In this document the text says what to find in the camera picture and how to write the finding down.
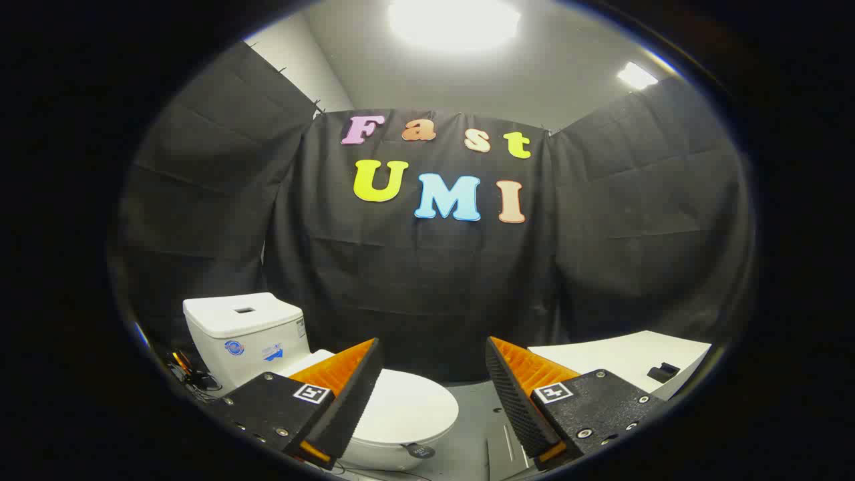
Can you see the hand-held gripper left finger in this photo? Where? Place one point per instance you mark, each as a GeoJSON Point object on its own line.
{"type": "Point", "coordinates": [354, 401]}

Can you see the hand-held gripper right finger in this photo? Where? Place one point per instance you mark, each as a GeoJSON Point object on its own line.
{"type": "Point", "coordinates": [514, 407]}

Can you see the white toilet lid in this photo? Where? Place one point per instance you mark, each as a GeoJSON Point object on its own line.
{"type": "Point", "coordinates": [407, 407]}

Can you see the white toilet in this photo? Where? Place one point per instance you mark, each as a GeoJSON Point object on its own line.
{"type": "Point", "coordinates": [234, 334]}

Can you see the white panel door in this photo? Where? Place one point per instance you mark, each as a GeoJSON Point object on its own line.
{"type": "Point", "coordinates": [614, 354]}

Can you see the black backdrop cloth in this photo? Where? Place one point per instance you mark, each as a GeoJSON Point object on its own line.
{"type": "Point", "coordinates": [414, 287]}

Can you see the rectangular ceiling light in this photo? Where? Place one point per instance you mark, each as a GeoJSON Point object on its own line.
{"type": "Point", "coordinates": [636, 75]}

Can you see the round ceiling light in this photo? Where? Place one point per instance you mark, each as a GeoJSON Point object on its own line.
{"type": "Point", "coordinates": [454, 20]}

